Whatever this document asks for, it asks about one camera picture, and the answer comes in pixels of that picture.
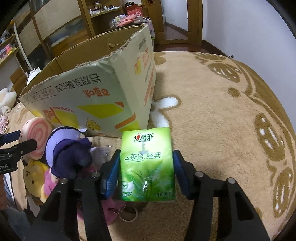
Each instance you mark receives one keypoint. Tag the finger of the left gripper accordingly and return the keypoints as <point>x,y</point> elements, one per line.
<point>23,148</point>
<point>9,137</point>

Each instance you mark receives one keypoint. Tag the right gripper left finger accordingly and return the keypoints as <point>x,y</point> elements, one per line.
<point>57,219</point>

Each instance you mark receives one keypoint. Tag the pink swirl plush cushion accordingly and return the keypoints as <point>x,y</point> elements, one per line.
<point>38,129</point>

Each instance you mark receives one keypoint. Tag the small brown cardboard box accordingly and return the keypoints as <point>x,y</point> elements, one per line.
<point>19,80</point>

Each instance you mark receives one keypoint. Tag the white bunny plush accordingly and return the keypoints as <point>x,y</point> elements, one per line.
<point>7,101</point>

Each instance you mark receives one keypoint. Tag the beige patterned blanket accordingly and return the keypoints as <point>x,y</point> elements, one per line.
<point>227,122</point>

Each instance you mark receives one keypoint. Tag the purple-haired plush doll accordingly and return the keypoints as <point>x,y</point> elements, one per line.
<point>67,153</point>

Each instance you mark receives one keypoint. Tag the yellow plush toy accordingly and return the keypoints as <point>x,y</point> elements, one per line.
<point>34,179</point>

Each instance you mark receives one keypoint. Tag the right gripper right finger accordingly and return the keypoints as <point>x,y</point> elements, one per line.
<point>237,218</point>

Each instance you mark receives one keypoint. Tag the green tissue pack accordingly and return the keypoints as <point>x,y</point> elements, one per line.
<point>146,166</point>

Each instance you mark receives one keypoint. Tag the wooden door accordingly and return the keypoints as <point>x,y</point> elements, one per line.
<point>176,22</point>

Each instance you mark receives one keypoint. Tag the wooden toy shelf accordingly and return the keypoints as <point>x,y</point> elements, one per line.
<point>9,45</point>

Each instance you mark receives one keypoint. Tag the large cardboard box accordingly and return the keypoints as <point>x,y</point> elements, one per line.
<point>104,84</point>

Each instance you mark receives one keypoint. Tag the cluttered small table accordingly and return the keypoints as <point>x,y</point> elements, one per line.
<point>134,16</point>

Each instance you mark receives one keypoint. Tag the wooden wall cabinet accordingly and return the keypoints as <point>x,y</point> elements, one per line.
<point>47,28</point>

